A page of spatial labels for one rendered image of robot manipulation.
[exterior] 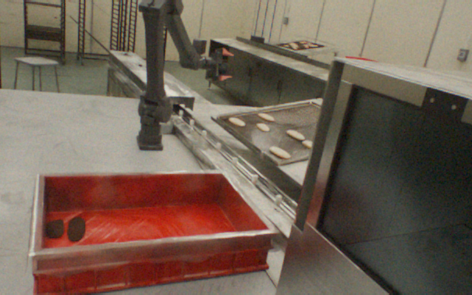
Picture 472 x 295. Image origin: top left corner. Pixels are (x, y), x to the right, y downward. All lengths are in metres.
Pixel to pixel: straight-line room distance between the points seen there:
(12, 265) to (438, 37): 5.07
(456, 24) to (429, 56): 0.45
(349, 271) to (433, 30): 4.98
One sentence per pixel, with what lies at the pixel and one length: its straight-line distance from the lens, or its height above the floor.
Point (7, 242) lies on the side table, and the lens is 0.98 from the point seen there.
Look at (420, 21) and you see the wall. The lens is 5.63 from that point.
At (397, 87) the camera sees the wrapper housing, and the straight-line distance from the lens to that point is 0.54.
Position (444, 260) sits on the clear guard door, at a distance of 0.52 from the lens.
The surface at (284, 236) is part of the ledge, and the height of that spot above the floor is 0.86.
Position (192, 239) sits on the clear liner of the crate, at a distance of 0.79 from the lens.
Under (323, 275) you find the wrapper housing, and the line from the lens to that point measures 0.68.
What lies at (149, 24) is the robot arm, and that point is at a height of 1.25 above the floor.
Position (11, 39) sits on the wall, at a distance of 8.37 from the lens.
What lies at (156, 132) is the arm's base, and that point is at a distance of 1.48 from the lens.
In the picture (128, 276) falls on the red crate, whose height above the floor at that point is 0.85.
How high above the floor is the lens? 1.35
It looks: 20 degrees down
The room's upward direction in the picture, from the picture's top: 10 degrees clockwise
